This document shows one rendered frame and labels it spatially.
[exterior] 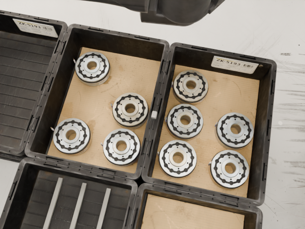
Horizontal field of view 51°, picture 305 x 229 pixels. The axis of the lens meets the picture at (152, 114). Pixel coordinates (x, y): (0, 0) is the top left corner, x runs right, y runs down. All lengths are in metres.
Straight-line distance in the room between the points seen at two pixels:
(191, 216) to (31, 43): 0.72
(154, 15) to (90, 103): 0.62
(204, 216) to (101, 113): 0.41
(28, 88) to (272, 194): 0.81
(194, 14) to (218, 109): 0.63
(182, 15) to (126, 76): 0.65
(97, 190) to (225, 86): 0.48
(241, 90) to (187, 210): 0.39
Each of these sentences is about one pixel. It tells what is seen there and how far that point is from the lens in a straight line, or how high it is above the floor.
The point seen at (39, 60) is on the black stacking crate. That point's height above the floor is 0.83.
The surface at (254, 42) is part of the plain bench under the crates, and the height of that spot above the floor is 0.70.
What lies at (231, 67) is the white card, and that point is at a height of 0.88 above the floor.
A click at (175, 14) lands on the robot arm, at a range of 0.35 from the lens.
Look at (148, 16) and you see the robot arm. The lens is 0.37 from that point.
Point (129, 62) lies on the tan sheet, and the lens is 1.00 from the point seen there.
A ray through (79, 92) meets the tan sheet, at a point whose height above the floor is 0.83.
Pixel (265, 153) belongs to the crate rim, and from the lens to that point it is 0.84.
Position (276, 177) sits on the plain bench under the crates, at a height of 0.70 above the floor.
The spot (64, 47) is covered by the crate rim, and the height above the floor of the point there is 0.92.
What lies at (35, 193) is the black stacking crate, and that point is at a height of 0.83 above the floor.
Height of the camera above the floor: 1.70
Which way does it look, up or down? 71 degrees down
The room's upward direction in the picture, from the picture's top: 1 degrees counter-clockwise
